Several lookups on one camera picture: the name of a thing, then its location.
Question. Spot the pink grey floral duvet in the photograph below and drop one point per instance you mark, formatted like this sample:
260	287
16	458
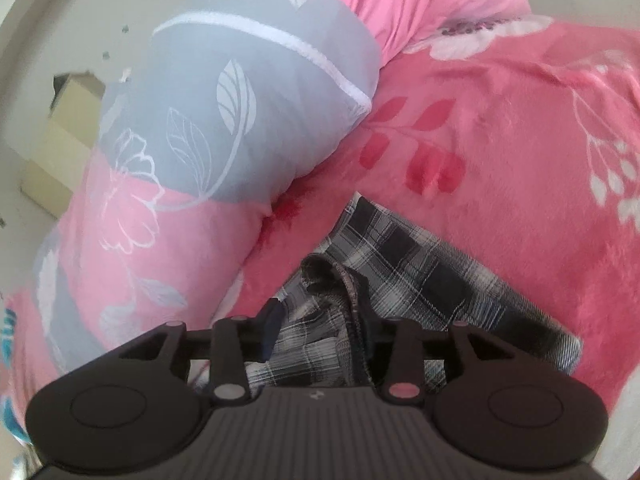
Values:
225	110

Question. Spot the black white plaid pants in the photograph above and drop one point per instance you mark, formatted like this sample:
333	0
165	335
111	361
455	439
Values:
425	280

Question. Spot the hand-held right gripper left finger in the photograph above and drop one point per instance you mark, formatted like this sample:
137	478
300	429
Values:
272	327

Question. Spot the cardboard box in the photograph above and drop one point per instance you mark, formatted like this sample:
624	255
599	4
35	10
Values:
65	130

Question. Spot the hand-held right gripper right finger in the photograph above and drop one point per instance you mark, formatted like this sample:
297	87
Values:
372	327

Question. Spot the pink printed pillow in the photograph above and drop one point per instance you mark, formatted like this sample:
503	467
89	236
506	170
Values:
425	0

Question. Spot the red floral fleece blanket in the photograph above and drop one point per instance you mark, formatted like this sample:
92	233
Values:
500	160

